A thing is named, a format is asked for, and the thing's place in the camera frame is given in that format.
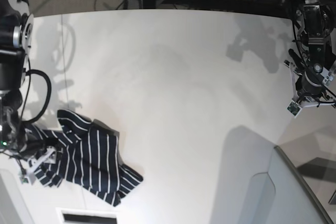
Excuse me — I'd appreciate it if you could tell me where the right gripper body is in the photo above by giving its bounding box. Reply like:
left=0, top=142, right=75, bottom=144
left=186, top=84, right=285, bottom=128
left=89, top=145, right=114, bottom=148
left=18, top=134, right=57, bottom=161

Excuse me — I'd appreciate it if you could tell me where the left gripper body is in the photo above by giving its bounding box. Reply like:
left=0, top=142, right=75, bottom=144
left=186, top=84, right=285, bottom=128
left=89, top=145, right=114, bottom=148
left=295, top=70, right=324, bottom=98

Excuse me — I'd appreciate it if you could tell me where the navy white striped t-shirt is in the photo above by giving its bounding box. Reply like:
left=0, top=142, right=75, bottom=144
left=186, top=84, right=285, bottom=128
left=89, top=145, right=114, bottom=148
left=26, top=110, right=143, bottom=207

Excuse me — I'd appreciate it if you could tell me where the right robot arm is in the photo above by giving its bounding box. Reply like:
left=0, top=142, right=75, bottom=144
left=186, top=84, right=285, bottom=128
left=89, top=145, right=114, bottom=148
left=1, top=0, right=51, bottom=161

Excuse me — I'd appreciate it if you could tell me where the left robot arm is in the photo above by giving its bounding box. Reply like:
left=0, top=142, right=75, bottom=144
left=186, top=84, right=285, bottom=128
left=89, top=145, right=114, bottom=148
left=288, top=0, right=335, bottom=104

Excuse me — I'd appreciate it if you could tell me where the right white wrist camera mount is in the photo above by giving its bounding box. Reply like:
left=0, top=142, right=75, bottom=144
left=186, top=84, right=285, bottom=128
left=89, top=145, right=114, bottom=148
left=16, top=146, right=64, bottom=187

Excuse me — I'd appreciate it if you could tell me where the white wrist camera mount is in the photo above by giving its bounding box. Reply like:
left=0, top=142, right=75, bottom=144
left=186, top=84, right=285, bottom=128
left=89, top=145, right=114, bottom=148
left=283, top=60, right=335, bottom=118
left=16, top=146, right=64, bottom=187

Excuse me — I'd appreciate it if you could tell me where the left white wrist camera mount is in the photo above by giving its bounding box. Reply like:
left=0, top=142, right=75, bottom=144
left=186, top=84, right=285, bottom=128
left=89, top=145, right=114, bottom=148
left=283, top=60, right=335, bottom=118

